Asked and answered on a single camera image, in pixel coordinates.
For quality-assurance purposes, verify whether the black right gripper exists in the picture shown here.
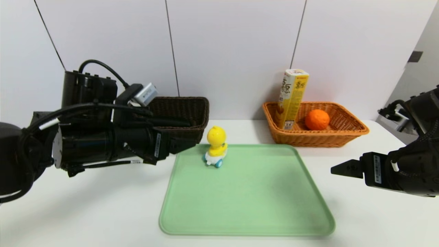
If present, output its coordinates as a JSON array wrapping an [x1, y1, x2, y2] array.
[[331, 145, 439, 198]]

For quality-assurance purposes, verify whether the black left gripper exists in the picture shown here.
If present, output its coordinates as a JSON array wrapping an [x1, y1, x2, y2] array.
[[111, 125, 197, 165]]

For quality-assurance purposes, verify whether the orange fruit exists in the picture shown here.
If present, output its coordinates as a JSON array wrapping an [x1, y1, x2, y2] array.
[[305, 109, 330, 131]]

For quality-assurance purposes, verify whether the yellow chips box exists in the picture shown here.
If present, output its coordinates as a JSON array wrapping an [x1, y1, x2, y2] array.
[[276, 69, 309, 130]]

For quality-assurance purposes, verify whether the dark brown wicker basket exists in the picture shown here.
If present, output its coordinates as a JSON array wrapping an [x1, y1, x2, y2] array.
[[147, 96, 210, 144]]

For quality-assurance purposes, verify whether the orange wicker basket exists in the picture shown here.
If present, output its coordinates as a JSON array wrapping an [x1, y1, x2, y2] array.
[[263, 101, 370, 148]]

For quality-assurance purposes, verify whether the yellow duck toy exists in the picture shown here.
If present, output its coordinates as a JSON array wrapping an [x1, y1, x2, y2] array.
[[203, 126, 228, 168]]

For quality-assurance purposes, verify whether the light green plastic tray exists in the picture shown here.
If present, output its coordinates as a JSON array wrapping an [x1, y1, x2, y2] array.
[[159, 143, 336, 237]]

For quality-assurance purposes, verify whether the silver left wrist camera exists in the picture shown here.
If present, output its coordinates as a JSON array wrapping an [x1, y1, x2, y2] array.
[[133, 83, 159, 107]]

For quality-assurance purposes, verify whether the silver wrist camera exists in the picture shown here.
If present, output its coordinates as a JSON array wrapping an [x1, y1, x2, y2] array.
[[378, 107, 410, 132], [133, 83, 159, 107]]

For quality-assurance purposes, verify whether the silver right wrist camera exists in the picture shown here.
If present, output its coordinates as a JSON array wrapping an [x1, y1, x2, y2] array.
[[378, 107, 410, 132]]

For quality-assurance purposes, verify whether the black labelled left gripper cable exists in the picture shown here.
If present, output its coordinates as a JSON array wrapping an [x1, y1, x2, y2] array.
[[67, 158, 143, 177]]

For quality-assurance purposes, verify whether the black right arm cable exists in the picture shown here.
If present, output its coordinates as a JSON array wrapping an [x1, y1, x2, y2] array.
[[384, 99, 417, 117]]

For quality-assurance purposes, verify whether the black left camera cable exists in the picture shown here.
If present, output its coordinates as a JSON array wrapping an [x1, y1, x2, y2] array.
[[78, 59, 131, 90]]

